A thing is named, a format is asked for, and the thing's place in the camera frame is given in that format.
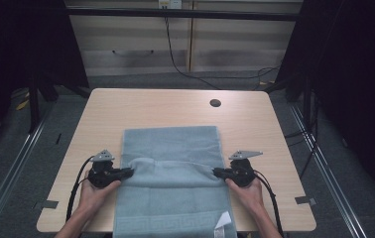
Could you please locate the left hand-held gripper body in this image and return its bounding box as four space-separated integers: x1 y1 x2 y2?
86 149 124 189

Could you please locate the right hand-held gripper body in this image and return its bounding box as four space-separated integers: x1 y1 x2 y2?
227 150 264 188

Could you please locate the grey terry towel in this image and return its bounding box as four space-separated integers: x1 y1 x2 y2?
112 125 238 238

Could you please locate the person's right hand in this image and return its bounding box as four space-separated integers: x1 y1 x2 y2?
224 178 267 216

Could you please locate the person's left hand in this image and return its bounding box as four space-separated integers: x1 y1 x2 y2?
75 178 122 220

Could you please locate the grey tape strip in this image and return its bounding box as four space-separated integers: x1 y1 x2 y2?
294 195 317 206
41 199 60 210

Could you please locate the black stand leg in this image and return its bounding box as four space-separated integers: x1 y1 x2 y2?
27 83 42 134

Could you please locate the light wooden cabinet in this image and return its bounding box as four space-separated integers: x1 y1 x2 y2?
63 0 305 77

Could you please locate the dark curtain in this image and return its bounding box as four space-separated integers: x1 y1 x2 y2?
0 0 90 163
275 0 375 202

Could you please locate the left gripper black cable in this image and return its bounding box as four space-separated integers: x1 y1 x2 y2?
64 155 96 223

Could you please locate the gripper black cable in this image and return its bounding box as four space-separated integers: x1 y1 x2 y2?
253 169 285 238
64 155 96 223

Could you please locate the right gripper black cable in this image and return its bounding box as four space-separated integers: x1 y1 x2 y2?
253 169 285 238

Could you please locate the metal floor rail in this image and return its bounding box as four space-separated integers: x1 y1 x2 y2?
289 102 370 238
0 107 56 238

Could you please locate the long black floor cable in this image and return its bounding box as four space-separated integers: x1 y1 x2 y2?
163 16 283 91

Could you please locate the black horizontal frame bar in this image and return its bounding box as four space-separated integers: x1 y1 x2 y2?
65 7 302 23

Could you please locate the white wall socket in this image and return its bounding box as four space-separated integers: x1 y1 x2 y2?
157 0 184 10

